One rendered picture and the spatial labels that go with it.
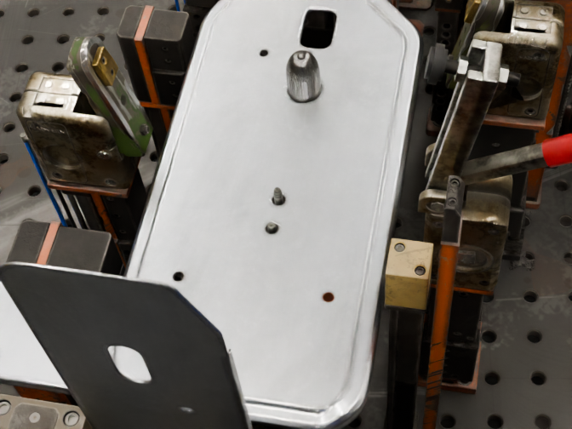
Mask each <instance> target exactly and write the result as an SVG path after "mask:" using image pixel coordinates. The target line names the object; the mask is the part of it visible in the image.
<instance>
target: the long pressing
mask: <svg viewBox="0 0 572 429"><path fill-rule="evenodd" d="M312 11H323V12H330V13H333V14H335V16H336V22H335V28H334V33H333V36H332V41H331V44H330V45H329V46H328V47H327V48H326V49H314V48H307V47H304V46H303V45H302V44H301V43H300V41H301V38H302V34H303V31H304V26H305V23H306V17H307V15H308V14H309V13H311V12H312ZM262 50H266V51H268V53H269V54H268V56H265V57H262V56H260V51H262ZM297 50H307V51H309V52H311V53H312V54H313V55H314V56H315V58H316V59H317V62H318V64H319V68H320V79H321V86H322V91H321V93H320V95H319V96H318V97H317V98H316V99H315V100H312V101H309V102H299V101H295V100H293V99H291V98H290V96H289V94H288V92H287V90H288V86H287V78H286V65H287V62H288V59H289V57H290V55H292V54H293V53H294V52H295V51H297ZM423 52H424V43H423V39H422V36H421V34H420V32H419V30H418V29H417V28H416V27H415V26H414V25H413V24H412V23H411V22H410V21H409V20H408V19H407V18H406V17H405V16H404V15H403V14H402V13H401V12H400V11H399V10H398V9H396V8H395V7H394V6H393V5H392V4H391V3H390V2H389V1H388V0H219V1H218V2H217V4H216V5H215V6H214V7H213V8H212V9H211V10H210V11H209V12H208V13H207V14H206V15H205V17H204V19H203V21H202V23H201V25H200V27H199V31H198V34H197V38H196V42H195V44H194V47H193V50H192V55H191V58H190V60H189V64H188V67H187V69H186V75H185V77H184V80H183V83H182V86H181V89H180V93H179V97H178V100H177V102H176V105H175V109H174V113H173V116H172V119H171V122H170V125H169V130H168V133H167V135H166V138H165V141H164V144H163V149H162V152H161V155H160V158H159V160H158V164H157V168H156V171H155V174H154V177H153V180H152V185H151V188H150V191H149V193H148V197H147V200H146V204H145V207H144V210H143V213H142V216H141V219H140V224H139V226H138V230H137V232H136V235H135V238H134V243H133V246H132V249H131V252H130V255H129V259H128V263H127V265H126V268H125V271H124V274H123V275H124V276H126V277H137V278H144V279H150V280H156V281H161V282H164V283H168V284H170V285H172V286H174V287H175V288H176V289H178V290H179V291H180V292H181V293H182V294H183V295H184V296H185V297H186V298H187V299H188V300H189V301H190V302H191V303H192V304H193V305H194V306H195V307H196V308H197V309H198V310H199V311H200V312H201V313H202V314H203V315H204V316H205V317H206V318H207V319H208V320H209V321H210V322H211V323H212V324H213V325H214V326H215V327H216V328H217V329H218V330H219V331H220V332H221V333H222V334H223V337H224V340H225V343H226V349H227V351H229V349H232V355H233V358H234V362H235V365H236V368H237V374H238V377H239V380H240V384H241V387H242V390H243V395H244V399H245V403H246V405H247V409H248V412H249V418H250V421H251V424H255V425H261V426H270V427H276V428H282V429H341V428H343V427H345V426H347V425H349V424H350V423H351V422H353V421H354V420H355V419H356V418H357V417H358V415H359V414H360V413H361V412H362V410H363V407H364V405H365V404H366V402H367V398H368V395H369V386H370V381H371V375H372V369H373V364H374V359H375V349H376V344H377V338H378V333H379V327H380V318H381V313H382V307H383V301H384V296H385V291H386V266H387V261H388V255H389V250H390V244H391V239H392V238H394V233H395V228H396V223H397V217H398V208H399V202H400V197H401V191H402V186H403V177H404V170H405V165H406V160H407V155H408V149H409V140H410V134H411V129H412V123H413V118H414V113H415V102H416V97H417V92H418V87H419V81H420V71H421V66H422V61H423ZM275 187H279V188H280V189H281V190H282V194H283V196H284V197H285V202H284V203H283V204H281V205H276V204H274V203H273V202H272V198H273V197H274V196H273V190H274V188H275ZM269 222H274V223H275V224H277V225H278V227H279V228H278V231H277V232H276V233H274V234H269V233H267V232H266V226H267V225H268V223H269ZM176 272H182V273H183V274H184V278H183V279H182V280H181V281H179V282H176V281H175V280H174V279H173V276H174V274H175V273H176ZM325 293H332V294H333V295H334V297H335V298H334V299H333V301H331V302H325V301H324V300H323V295H324V294H325ZM108 350H109V352H110V354H111V355H112V358H113V360H114V362H115V364H116V365H117V367H118V369H119V371H120V372H121V373H122V374H123V375H125V376H127V377H129V378H132V379H135V380H150V379H151V376H150V374H149V372H148V370H147V367H146V365H145V363H144V360H143V358H142V356H141V355H140V354H139V353H138V352H136V351H134V350H132V349H129V348H127V347H123V346H110V347H109V348H108Z"/></svg>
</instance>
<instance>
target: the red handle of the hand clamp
mask: <svg viewBox="0 0 572 429"><path fill-rule="evenodd" d="M569 163H572V133H571V134H564V135H560V136H557V137H553V138H550V139H546V140H544V141H543V142H541V143H538V144H534V145H531V146H525V147H521V148H518V149H514V150H510V151H507V152H500V153H496V154H493V155H489V156H486V157H480V158H476V159H473V160H469V161H467V162H466V166H465V168H464V169H463V172H462V174H461V179H462V180H463V182H464V183H465V186H466V185H470V184H473V183H478V182H481V181H485V180H492V179H495V178H500V177H503V176H507V175H511V174H517V173H522V172H525V171H530V170H533V169H540V168H544V167H547V166H549V167H550V168H553V167H557V166H561V165H565V164H569Z"/></svg>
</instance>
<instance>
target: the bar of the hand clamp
mask: <svg viewBox="0 0 572 429"><path fill-rule="evenodd" d="M502 48H503V47H502V44H501V43H494V42H490V41H488V42H486V41H482V40H477V39H473V40H472V42H471V45H470V48H469V50H468V52H467V55H466V56H463V55H460V56H459V59H458V61H457V60H449V59H448V52H449V51H448V50H447V49H445V44H441V43H436V44H435V47H432V46H431V47H430V51H429V54H428V57H427V61H426V69H425V74H424V78H426V79H427V83H429V84H434V85H436V84H437V82H438V81H439V82H441V81H442V79H443V74H444V73H448V74H452V75H455V82H457V84H456V86H455V91H454V93H453V96H452V98H451V101H450V103H449V108H448V110H447V112H446V115H445V118H444V120H443V125H442V128H441V129H440V132H439V135H438V139H437V142H436V144H435V146H434V149H433V152H432V156H431V159H430V161H429V164H428V166H427V169H426V175H425V177H426V178H427V179H429V181H428V182H427V185H426V190H428V189H438V190H444V191H447V186H448V180H449V176H450V175H455V176H460V177H461V174H462V172H463V169H464V168H465V166H466V162H467V159H468V158H469V155H470V153H471V150H472V147H473V145H474V142H475V140H476V138H477V136H478V132H479V130H480V128H481V126H482V123H483V120H484V118H485V116H486V113H487V111H488V109H489V105H490V103H491V101H492V99H493V96H494V94H495V91H496V90H500V91H504V88H505V86H511V87H515V88H517V87H518V85H519V81H520V77H521V74H520V73H516V72H512V71H509V70H510V69H509V65H506V64H501V56H502ZM431 170H432V172H431ZM430 172H431V175H430V178H429V174H430Z"/></svg>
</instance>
